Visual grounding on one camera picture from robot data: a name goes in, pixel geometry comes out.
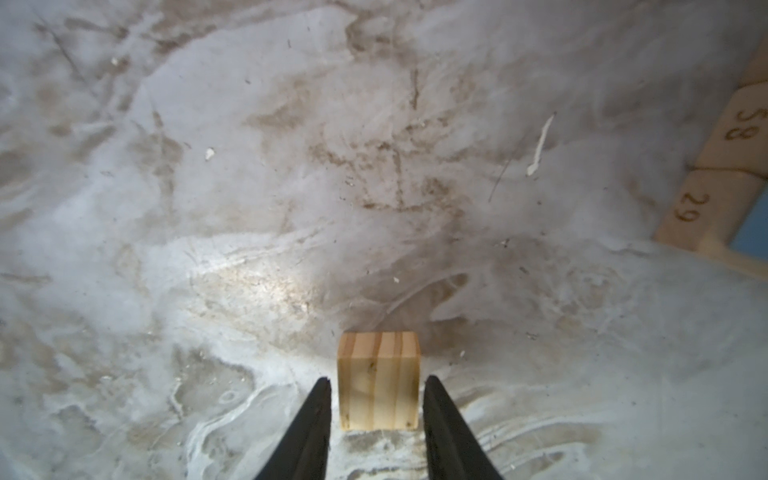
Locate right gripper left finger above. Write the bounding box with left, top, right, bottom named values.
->
left=255, top=377, right=332, bottom=480

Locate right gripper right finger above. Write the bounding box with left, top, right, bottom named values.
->
left=423, top=375, right=503, bottom=480

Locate small natural wood cube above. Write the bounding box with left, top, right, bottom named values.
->
left=337, top=331, right=421, bottom=431

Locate light blue wood block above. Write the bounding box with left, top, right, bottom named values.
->
left=729, top=187, right=768, bottom=261

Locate long natural wood block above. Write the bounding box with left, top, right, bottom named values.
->
left=653, top=170, right=767, bottom=280

